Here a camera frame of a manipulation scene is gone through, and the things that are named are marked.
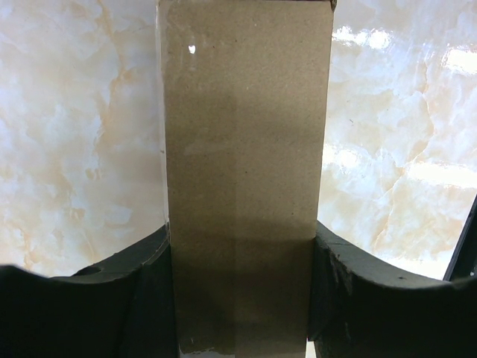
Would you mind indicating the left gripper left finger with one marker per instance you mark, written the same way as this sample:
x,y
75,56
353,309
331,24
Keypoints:
x,y
122,306

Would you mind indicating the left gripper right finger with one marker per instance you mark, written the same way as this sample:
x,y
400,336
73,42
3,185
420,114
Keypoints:
x,y
361,306

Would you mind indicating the brown cardboard express box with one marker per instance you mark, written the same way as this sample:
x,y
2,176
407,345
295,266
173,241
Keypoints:
x,y
244,93

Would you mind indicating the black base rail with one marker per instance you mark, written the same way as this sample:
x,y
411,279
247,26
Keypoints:
x,y
463,260

